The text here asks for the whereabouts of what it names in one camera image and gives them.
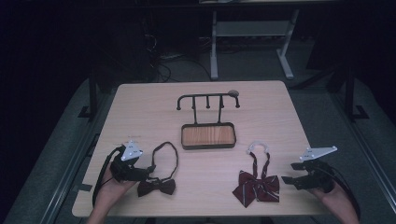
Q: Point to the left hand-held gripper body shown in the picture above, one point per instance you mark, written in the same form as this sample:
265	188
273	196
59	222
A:
129	169

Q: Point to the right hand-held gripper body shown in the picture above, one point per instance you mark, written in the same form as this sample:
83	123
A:
317	179

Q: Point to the red striped bow tie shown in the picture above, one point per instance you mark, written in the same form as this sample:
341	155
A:
256	187

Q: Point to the black hook rack wooden tray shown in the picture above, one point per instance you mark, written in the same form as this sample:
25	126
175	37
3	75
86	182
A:
208	135

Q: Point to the person's right hand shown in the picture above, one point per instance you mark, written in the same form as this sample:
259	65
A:
333	196

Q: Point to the person's left hand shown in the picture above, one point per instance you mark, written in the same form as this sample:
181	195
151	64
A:
110	191

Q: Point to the dark tape piece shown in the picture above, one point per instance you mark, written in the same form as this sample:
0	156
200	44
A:
82	187

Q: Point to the black metal stand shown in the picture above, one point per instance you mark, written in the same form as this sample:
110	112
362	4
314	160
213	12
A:
92	93
350	93

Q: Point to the small grey round disc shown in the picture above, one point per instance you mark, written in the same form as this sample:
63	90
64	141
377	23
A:
233	93

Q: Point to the aluminium frame rail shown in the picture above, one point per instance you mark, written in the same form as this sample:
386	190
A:
370	155
67	183

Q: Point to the white metal desk frame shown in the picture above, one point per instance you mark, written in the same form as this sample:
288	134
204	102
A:
214	46

